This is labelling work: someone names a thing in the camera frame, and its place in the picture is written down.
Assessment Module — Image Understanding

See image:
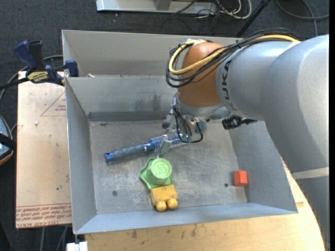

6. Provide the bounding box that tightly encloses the orange small block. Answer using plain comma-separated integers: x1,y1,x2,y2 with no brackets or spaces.
233,169,249,188

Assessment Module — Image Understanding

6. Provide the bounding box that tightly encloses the yellow toy block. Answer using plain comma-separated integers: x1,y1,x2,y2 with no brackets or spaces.
149,184,180,213

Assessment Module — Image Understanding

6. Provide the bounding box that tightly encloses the brown cardboard board red print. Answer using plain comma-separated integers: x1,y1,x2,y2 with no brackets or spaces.
15,71,73,230

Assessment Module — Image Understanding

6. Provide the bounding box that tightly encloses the green cup with number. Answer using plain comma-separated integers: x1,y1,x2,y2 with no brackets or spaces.
139,157,174,192

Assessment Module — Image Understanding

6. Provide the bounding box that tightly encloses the blue handled brush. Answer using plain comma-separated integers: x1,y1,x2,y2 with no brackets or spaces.
104,134,191,166

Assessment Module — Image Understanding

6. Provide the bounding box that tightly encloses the grey metal bin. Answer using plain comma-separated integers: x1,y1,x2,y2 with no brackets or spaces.
61,29,299,235

